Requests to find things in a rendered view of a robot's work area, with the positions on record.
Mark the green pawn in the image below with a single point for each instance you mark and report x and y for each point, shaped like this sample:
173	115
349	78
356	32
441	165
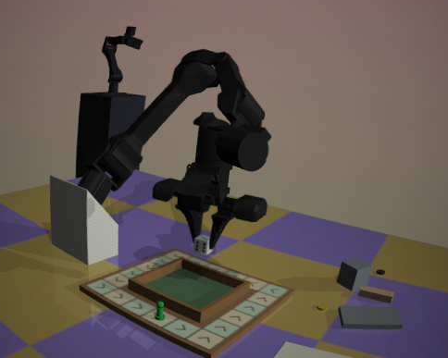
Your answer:
159	316

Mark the brown wooden game board border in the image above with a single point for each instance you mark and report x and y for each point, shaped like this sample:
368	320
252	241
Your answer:
188	345

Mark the small yellow flat disc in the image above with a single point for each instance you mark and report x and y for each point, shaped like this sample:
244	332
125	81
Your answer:
322	306

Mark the brown rectangular block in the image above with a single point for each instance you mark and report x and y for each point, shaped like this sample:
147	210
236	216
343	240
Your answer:
376	294

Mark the white die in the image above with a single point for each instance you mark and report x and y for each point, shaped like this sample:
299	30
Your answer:
201	245

